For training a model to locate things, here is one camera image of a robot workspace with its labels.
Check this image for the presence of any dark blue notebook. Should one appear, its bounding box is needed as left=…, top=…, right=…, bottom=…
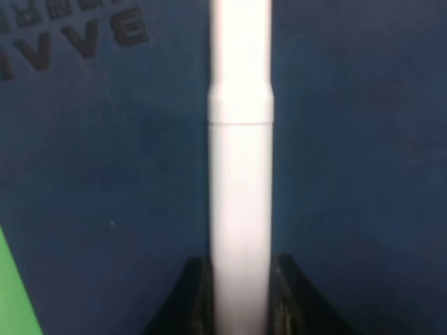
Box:
left=1, top=1, right=446, bottom=334

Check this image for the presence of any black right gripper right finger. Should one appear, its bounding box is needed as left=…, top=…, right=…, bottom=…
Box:
left=268, top=254, right=359, bottom=335

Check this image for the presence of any white marker pen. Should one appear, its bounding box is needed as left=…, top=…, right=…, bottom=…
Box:
left=208, top=1, right=274, bottom=334

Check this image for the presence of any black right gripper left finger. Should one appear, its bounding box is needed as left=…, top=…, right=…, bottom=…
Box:
left=142, top=258, right=214, bottom=335

